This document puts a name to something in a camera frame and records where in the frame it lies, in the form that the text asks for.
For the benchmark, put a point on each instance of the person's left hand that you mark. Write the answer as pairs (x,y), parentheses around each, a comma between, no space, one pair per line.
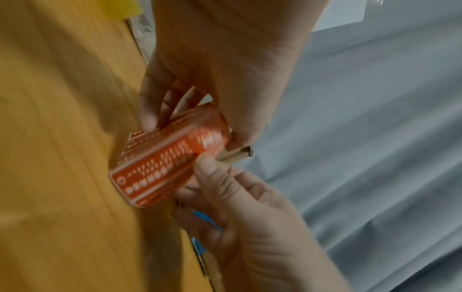
(223,57)

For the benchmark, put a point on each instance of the person's right hand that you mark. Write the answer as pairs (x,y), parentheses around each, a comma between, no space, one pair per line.
(260,242)

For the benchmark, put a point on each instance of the cardboard box with blue tape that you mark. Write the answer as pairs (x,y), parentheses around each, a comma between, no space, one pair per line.
(200,248)

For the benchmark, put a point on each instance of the cardboard box with pale tape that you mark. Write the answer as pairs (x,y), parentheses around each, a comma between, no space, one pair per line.
(238,154)

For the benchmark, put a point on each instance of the roll of red stickers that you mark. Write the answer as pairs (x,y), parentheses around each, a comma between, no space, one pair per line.
(162,159)

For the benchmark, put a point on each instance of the yellow packing tape roll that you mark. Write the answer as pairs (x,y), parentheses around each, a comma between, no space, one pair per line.
(119,7)

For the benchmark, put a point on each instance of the grey curtain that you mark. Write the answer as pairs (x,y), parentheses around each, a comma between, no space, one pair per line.
(361,114)

